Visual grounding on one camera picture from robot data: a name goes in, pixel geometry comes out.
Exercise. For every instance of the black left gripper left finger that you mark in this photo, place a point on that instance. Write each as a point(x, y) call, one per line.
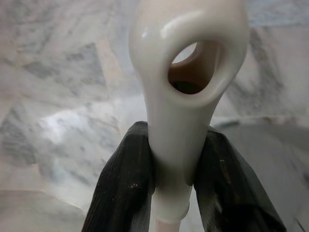
point(120, 188)

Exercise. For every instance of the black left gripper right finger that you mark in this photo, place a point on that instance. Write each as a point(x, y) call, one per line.
point(229, 188)

